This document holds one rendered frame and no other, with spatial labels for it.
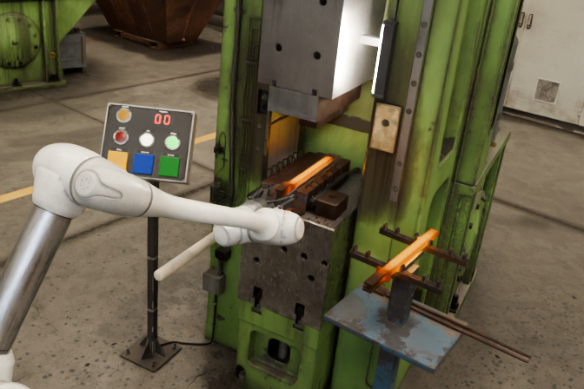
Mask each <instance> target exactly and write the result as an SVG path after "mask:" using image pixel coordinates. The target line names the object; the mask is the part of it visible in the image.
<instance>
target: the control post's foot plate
mask: <svg viewBox="0 0 584 389"><path fill-rule="evenodd" d="M165 342H169V341H168V340H165V339H163V338H161V337H159V336H157V338H155V339H154V353H151V351H150V350H151V340H150V339H148V340H147V334H144V335H143V336H142V338H140V339H139V340H138V341H136V342H135V343H134V344H133V345H131V346H129V347H128V348H127V349H126V350H125V351H123V352H121V353H120V355H119V356H120V357H121V358H123V359H125V360H127V361H129V362H132V363H134V364H135V365H136V366H140V367H142V368H144V369H146V370H148V371H151V372H153V373H155V372H157V371H158V370H159V369H161V368H162V367H163V366H164V365H166V364H168V363H169V362H170V361H171V359H172V358H173V357H175V356H176V355H177V354H178V353H179V352H180V351H181V350H182V349H183V348H182V347H181V346H179V345H176V343H170V344H166V345H163V346H161V345H160V344H162V343H165Z"/></svg>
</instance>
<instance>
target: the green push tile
mask: <svg viewBox="0 0 584 389"><path fill-rule="evenodd" d="M180 160H181V159H180V158H175V157H167V156H161V159H160V165H159V172H158V175H160V176H168V177H175V178H178V174H179V167H180Z"/></svg>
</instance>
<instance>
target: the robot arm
mask: <svg viewBox="0 0 584 389"><path fill-rule="evenodd" d="M32 173H33V176H34V186H33V193H32V201H33V202H34V203H35V204H34V206H33V208H32V209H31V211H30V215H29V217H28V219H27V221H26V222H25V224H24V226H23V229H22V231H21V233H20V235H19V237H18V239H17V242H16V244H15V246H14V247H13V249H12V251H11V253H10V257H9V259H8V260H7V262H6V264H5V266H4V268H3V271H2V272H1V274H0V389H29V388H28V387H27V386H24V385H22V384H19V383H16V382H12V375H13V369H14V365H15V357H14V354H13V352H12V350H11V347H12V345H13V343H14V341H15V339H16V337H17V334H18V332H19V330H20V328H21V326H22V324H23V321H24V319H25V317H26V315H27V313H28V311H29V310H30V307H31V304H32V302H33V300H34V299H35V297H36V295H37V292H38V290H39V287H40V286H41V284H42V282H43V279H44V277H45V275H46V274H47V271H48V269H49V267H50V264H51V262H52V261H53V259H54V256H55V254H56V251H57V249H58V248H59V246H60V244H61V242H62V239H63V237H64V235H65V233H66V231H67V229H68V227H69V225H70V222H71V220H72V219H75V218H76V217H77V216H78V215H80V214H81V213H82V211H84V209H85V208H91V209H95V210H98V211H101V212H104V213H107V214H114V215H118V216H128V217H163V218H170V219H177V220H182V221H193V222H201V223H207V224H214V226H213V235H214V238H215V241H216V242H217V243H218V244H219V245H221V246H223V247H230V246H234V245H236V244H243V243H247V242H259V243H262V244H265V245H277V246H287V245H291V244H294V243H297V242H298V241H299V240H300V239H301V238H302V236H303V233H304V223H303V220H302V218H301V217H300V216H299V215H298V214H295V213H293V212H290V211H284V210H286V209H287V208H290V207H292V206H293V205H294V200H295V197H296V193H297V188H295V189H294V190H292V191H291V192H289V193H288V194H287V197H283V198H281V199H278V200H275V199H274V200H271V201H269V200H267V199H266V198H267V196H271V195H272V194H274V193H275V192H276V191H275V189H276V188H278V187H279V183H276V184H275V185H274V186H272V187H271V188H265V189H264V190H262V188H259V189H258V190H257V191H256V192H255V193H254V194H253V195H251V196H249V197H248V201H247V202H245V203H244V204H242V205H241V206H240V207H238V208H229V207H224V206H219V205H215V204H210V203H206V202H201V201H192V200H188V199H184V198H180V197H176V196H173V195H170V194H166V193H164V192H163V191H162V190H160V189H158V188H156V187H154V186H153V185H151V184H150V183H148V182H147V181H145V180H143V179H140V178H138V177H137V176H135V175H132V174H129V173H128V172H127V171H126V170H124V169H122V168H120V167H118V166H117V165H116V164H114V163H112V162H110V161H108V160H106V159H104V158H102V157H101V156H100V155H99V154H97V153H95V152H93V151H91V150H88V149H86V148H83V147H80V146H77V145H75V144H70V143H54V144H50V145H48V146H45V147H44V148H42V149H41V150H39V151H38V153H37V154H36V156H35V158H34V160H33V163H32ZM260 197H261V199H260Z"/></svg>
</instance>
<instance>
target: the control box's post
mask: <svg viewBox="0 0 584 389"><path fill-rule="evenodd" d="M147 182H148V183H150V184H151V185H153V186H154V187H156V188H158V189H159V187H160V182H159V181H147ZM158 228H159V217H148V256H149V257H151V258H155V257H156V256H157V255H158ZM157 269H158V258H156V259H155V260H148V270H147V308H148V309H151V310H154V309H155V308H157V302H158V280H156V279H155V277H154V272H155V271H156V270H157ZM147 316H148V318H147V340H148V339H150V340H151V350H150V351H151V353H154V339H155V338H157V309H156V310H155V311H154V312H153V313H152V312H149V311H148V310H147Z"/></svg>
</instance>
